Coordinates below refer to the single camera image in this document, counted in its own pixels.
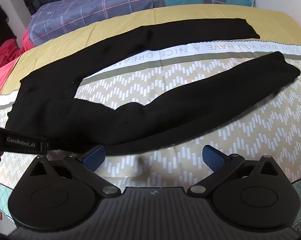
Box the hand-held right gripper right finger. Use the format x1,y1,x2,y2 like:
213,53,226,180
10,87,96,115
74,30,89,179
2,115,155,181
188,145,286,197

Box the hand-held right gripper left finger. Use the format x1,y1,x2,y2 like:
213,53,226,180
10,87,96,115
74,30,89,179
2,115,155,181
25,144,120,196

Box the black pants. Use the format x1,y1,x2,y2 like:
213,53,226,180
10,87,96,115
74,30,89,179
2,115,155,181
5,18,301,155

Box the yellow patterned bedsheet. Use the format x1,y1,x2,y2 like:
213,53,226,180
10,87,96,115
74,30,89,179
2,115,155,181
0,4,301,230

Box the pink blanket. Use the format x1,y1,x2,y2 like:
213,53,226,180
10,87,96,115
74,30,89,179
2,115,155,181
0,27,38,108

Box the pile of red clothes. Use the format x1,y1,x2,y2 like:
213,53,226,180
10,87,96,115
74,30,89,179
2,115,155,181
0,37,24,73

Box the dark hanging clothes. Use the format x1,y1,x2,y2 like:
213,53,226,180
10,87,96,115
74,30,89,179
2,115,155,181
0,0,16,53

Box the purple plaid pillow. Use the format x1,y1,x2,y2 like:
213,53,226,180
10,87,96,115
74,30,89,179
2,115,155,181
28,0,256,47

